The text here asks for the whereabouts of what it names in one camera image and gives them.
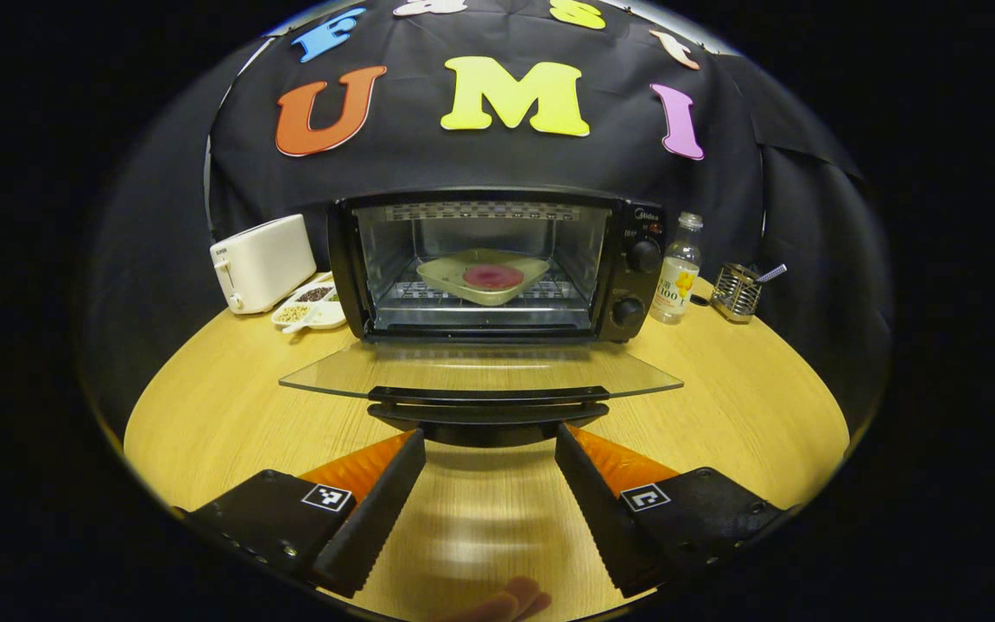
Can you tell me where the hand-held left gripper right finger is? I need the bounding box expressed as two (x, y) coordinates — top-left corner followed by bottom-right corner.
(555, 422), (788, 599)

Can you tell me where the pink round food slice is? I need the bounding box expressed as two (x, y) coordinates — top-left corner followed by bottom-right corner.
(462, 264), (525, 291)

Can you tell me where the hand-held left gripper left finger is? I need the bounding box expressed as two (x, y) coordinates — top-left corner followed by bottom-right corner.
(187, 428), (427, 599)

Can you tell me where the clear glass bottle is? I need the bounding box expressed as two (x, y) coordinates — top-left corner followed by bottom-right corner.
(650, 213), (704, 325)

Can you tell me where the cream square plate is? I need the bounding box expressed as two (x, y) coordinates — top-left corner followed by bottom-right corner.
(416, 249), (550, 308)

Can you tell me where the black backdrop cloth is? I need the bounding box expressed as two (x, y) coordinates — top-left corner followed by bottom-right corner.
(83, 0), (891, 433)

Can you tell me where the black electric oven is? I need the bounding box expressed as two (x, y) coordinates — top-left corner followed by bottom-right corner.
(279, 188), (685, 448)

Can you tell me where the white toaster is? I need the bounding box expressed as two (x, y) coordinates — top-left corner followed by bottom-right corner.
(210, 214), (318, 315)

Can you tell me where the white divided snack dish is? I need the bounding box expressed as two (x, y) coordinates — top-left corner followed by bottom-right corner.
(271, 278), (348, 334)

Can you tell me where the metal wire cutlery holder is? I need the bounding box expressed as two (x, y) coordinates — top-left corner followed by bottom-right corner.
(710, 263), (763, 324)

